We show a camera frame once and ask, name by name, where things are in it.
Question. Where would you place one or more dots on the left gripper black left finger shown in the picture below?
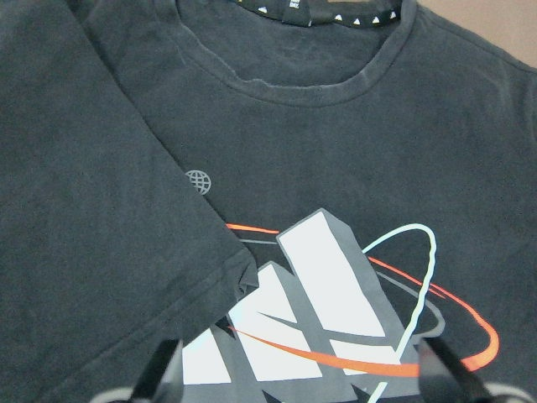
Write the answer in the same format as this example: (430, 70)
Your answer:
(162, 378)

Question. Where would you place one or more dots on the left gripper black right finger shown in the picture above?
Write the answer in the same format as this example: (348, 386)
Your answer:
(444, 378)

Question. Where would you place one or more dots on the black printed t-shirt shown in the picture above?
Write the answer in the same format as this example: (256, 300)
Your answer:
(299, 190)

